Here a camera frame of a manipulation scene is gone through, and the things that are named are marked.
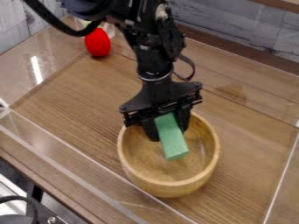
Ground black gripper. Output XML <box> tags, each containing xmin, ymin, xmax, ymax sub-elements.
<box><xmin>119</xmin><ymin>78</ymin><xmax>202</xmax><ymax>142</ymax></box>

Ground green rectangular block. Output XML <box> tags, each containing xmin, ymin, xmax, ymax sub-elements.
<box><xmin>154</xmin><ymin>113</ymin><xmax>190</xmax><ymax>161</ymax></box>

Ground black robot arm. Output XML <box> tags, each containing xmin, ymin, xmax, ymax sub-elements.
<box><xmin>62</xmin><ymin>0</ymin><xmax>202</xmax><ymax>142</ymax></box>

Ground brown wooden bowl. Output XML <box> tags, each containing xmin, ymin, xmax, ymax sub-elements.
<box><xmin>117</xmin><ymin>112</ymin><xmax>221</xmax><ymax>198</ymax></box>

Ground red plush ball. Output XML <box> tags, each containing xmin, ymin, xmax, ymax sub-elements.
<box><xmin>85</xmin><ymin>28</ymin><xmax>111</xmax><ymax>57</ymax></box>

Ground black device with screw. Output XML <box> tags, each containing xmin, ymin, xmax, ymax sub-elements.
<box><xmin>25</xmin><ymin>198</ymin><xmax>79</xmax><ymax>224</ymax></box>

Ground clear acrylic tray wall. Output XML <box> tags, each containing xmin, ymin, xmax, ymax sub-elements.
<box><xmin>0</xmin><ymin>99</ymin><xmax>197</xmax><ymax>224</ymax></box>

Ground clear acrylic corner bracket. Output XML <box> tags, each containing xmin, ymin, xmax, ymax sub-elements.
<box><xmin>75</xmin><ymin>18</ymin><xmax>117</xmax><ymax>39</ymax></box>

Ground black cable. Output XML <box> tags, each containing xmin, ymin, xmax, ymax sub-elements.
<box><xmin>0</xmin><ymin>195</ymin><xmax>41</xmax><ymax>224</ymax></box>

